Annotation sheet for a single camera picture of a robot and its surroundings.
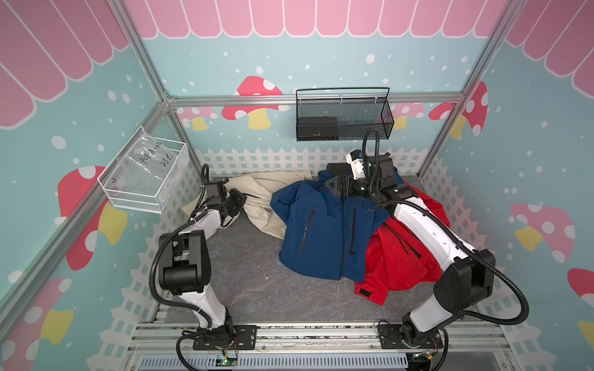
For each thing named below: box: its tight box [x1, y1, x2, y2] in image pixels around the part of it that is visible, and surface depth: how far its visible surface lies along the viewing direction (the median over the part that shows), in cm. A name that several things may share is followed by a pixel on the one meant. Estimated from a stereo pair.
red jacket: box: [355, 179, 451, 307], surface depth 83 cm
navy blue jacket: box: [270, 166, 405, 283], surface depth 89 cm
